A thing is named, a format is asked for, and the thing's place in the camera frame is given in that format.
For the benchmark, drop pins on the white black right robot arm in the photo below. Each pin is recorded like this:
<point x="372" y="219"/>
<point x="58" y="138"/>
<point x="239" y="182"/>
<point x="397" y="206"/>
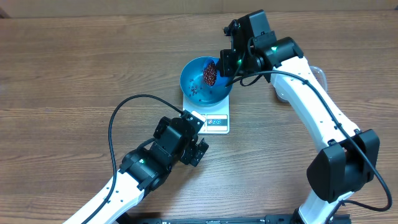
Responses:
<point x="346" y="156"/>

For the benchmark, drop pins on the clear plastic container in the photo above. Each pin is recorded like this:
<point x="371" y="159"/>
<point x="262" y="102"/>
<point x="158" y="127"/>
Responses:
<point x="319" y="76"/>

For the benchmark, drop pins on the red adzuki beans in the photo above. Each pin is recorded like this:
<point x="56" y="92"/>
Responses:
<point x="197" y="86"/>

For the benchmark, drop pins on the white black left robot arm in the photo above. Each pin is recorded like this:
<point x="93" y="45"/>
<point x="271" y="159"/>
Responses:
<point x="146" y="168"/>

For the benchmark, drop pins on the blue plastic measuring scoop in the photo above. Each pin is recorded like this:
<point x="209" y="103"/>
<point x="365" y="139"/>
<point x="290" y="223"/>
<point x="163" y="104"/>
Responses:
<point x="212" y="74"/>

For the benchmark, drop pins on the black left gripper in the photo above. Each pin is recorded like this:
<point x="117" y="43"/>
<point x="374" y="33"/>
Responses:
<point x="195" y="153"/>

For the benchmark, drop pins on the teal blue bowl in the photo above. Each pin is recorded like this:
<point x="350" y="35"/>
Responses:
<point x="193" y="69"/>

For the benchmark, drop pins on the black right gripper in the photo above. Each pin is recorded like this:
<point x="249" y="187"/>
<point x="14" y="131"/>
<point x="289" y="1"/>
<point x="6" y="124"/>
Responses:
<point x="230" y="66"/>

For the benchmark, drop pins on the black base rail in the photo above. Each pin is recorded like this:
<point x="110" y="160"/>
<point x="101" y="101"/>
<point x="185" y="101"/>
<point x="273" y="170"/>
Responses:
<point x="268" y="219"/>

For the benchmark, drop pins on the white digital kitchen scale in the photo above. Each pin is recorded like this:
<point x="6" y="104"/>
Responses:
<point x="217" y="116"/>

